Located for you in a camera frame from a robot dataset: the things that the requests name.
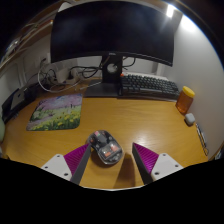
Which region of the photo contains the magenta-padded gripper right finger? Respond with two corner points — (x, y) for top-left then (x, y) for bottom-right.
(132, 142), (185, 185)

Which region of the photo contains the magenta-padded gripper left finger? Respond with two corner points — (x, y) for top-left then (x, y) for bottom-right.
(40, 143), (92, 185)

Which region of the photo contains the transparent computer mouse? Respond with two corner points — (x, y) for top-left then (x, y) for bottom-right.
(86, 129), (125, 165)

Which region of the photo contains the flower-print mouse pad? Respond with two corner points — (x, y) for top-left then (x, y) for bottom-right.
(25, 93), (84, 132)

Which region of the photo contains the pen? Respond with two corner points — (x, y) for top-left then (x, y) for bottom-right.
(195, 122), (210, 157)

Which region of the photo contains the small white earbud case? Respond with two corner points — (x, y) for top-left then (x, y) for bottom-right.
(184, 112), (197, 127)

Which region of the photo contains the pale green appliance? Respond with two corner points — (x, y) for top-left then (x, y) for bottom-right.
(0, 116), (7, 145)

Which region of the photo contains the orange jar with yellow lid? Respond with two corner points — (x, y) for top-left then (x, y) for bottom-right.
(175, 85), (196, 116)

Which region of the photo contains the black computer stand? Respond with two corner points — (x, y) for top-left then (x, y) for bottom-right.
(1, 83), (39, 124)

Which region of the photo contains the silver mini computer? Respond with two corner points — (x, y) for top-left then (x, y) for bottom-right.
(11, 88), (28, 111)

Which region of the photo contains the black keyboard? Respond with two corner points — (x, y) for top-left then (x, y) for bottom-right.
(119, 72), (181, 101)

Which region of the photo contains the white power strip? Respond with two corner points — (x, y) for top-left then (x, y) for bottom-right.
(49, 68), (81, 85)

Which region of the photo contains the black computer monitor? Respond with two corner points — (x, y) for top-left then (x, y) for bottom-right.
(49, 0), (176, 98)

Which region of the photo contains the bright ceiling light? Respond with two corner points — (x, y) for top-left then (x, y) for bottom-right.
(165, 3), (177, 19)

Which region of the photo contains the white cable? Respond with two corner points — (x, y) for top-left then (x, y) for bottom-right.
(37, 61), (101, 94)

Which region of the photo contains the black cable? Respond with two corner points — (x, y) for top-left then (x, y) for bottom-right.
(71, 64), (103, 79)

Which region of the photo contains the white wall socket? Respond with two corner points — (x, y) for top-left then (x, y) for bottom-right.
(39, 56), (49, 68)

